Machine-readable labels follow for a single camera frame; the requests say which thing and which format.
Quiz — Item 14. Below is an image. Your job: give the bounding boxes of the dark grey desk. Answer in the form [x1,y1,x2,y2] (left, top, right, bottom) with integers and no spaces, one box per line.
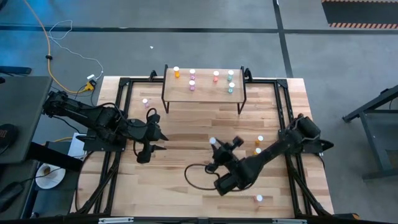
[0,76,53,164]

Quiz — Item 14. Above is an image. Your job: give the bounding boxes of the white charger cable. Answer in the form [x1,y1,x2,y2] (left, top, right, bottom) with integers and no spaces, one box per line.
[48,19,105,81]

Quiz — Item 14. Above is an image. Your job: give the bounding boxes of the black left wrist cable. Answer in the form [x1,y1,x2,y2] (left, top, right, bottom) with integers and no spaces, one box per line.
[145,106,162,124]

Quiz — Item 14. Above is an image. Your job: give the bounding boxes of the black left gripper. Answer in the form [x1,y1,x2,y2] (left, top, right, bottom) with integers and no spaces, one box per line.
[127,119,170,164]

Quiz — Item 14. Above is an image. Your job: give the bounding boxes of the black hazard-striped floor mat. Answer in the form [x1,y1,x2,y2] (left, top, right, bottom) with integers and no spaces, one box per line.
[321,0,398,30]

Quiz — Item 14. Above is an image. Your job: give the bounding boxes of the black aluminium table frame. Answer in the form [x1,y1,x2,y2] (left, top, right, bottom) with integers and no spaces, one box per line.
[70,70,333,218]

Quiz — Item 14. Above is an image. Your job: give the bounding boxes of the white paper sheet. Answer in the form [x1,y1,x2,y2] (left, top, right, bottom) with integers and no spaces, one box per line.
[67,132,88,159]

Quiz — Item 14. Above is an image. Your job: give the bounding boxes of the wooden shelf black legs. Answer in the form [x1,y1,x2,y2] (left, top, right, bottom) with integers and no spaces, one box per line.
[160,64,248,115]

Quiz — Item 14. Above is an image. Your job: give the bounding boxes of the yellow extension cable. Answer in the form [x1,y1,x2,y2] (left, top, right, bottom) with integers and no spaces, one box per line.
[22,0,97,94]

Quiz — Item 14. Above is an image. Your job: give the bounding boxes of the silver aluminium profile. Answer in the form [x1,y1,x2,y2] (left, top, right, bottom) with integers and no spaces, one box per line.
[272,218,308,224]
[98,217,134,224]

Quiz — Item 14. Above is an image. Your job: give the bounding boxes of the black metal stand frame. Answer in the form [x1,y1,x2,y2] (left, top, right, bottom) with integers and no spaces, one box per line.
[341,83,398,181]

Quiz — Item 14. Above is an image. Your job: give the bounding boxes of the black round disc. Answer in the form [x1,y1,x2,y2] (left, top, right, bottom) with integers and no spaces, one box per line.
[0,123,19,150]

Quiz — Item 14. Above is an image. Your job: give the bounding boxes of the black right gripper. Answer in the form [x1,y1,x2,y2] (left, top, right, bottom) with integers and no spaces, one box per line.
[205,136,245,174]

